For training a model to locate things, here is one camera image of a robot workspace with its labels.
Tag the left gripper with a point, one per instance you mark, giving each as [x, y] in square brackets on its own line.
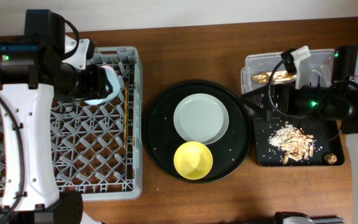
[97, 86]

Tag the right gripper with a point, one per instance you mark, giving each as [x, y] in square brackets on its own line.
[268, 101]

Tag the blue plastic cup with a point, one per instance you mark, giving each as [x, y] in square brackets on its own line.
[110, 87]

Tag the wooden chopstick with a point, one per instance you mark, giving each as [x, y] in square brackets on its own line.
[126, 113]

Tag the food scraps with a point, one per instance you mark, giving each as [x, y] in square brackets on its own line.
[297, 145]

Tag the yellow plastic bowl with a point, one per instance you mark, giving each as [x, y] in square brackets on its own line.
[193, 160]

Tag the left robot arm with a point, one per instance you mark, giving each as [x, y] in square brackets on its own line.
[42, 66]

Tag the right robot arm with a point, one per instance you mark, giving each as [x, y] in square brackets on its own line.
[339, 101]

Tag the grey dishwasher rack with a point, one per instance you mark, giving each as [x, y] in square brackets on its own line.
[82, 150]

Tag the clear plastic bin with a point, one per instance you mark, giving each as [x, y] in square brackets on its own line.
[320, 62]

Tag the black rectangular tray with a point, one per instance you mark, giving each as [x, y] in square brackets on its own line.
[269, 155]

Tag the grey plate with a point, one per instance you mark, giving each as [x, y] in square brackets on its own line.
[201, 117]

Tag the round black tray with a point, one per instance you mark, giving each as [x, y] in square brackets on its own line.
[161, 140]

